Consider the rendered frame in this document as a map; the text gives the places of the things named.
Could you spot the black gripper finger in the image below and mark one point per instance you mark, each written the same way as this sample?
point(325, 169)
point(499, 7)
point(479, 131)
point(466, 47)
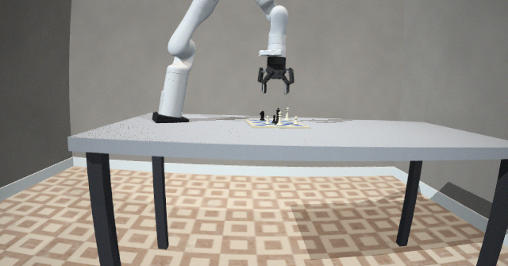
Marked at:
point(290, 71)
point(266, 78)

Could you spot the blue and cream chessboard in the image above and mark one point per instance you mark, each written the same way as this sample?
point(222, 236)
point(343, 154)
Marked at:
point(257, 123)

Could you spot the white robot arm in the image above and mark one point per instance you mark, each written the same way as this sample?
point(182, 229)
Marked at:
point(183, 48)

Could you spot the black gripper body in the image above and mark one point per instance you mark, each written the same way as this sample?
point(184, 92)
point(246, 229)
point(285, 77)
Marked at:
point(276, 63)

